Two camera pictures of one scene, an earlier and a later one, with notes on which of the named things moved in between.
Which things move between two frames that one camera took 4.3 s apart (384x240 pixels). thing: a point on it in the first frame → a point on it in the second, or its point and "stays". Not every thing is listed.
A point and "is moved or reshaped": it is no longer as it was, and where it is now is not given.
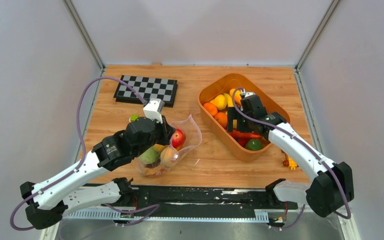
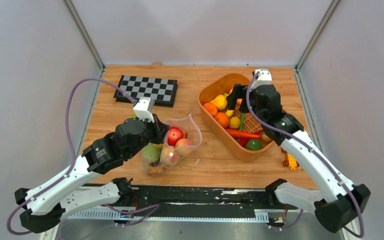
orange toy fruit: [211, 108] stays
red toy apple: [178, 138] is moved or reshaped
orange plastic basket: [216, 84] stays
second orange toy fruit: [222, 118] stays
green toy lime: [254, 144] stays
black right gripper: [233, 114] → [239, 93]
